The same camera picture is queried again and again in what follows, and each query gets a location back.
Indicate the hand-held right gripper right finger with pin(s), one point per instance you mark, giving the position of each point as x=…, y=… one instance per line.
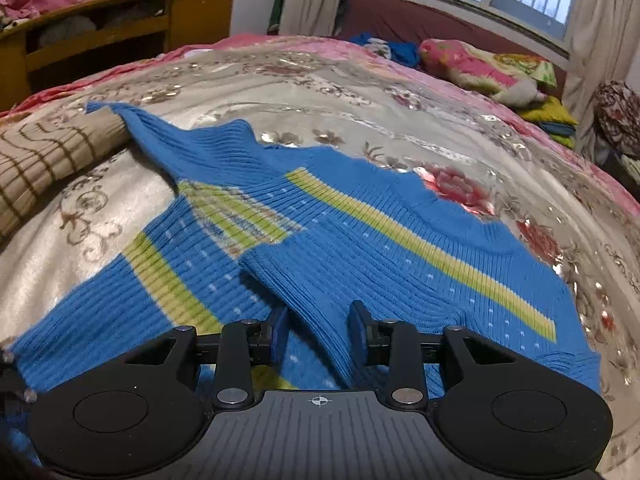
x=357, y=327

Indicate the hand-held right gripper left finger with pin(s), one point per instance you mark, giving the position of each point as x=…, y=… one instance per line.
x=280, y=332

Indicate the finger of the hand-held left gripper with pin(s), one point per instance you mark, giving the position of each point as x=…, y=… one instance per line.
x=20, y=377

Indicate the blue knit sweater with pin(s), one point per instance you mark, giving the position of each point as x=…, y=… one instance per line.
x=350, y=225

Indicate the crumpled blue clothes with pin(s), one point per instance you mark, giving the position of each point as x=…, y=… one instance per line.
x=395, y=52

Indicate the floral satin bedspread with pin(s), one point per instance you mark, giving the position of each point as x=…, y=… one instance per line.
x=380, y=105

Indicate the beige checked garment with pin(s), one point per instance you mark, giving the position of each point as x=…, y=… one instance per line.
x=45, y=155

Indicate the blue folded cloth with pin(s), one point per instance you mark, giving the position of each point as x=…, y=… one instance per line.
x=559, y=135

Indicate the folded floral quilt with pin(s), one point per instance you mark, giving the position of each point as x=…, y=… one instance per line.
x=470, y=67

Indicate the yellow folded cloth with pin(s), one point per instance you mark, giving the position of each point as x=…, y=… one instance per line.
x=547, y=110

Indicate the maroon sofa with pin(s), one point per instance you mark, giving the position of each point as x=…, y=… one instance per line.
x=400, y=15

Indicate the green bottle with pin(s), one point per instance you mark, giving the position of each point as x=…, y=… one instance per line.
x=276, y=12

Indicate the wooden shelf cabinet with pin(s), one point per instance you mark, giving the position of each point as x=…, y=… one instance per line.
x=200, y=15

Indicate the dark floral bundle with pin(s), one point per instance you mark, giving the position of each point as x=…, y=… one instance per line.
x=620, y=115

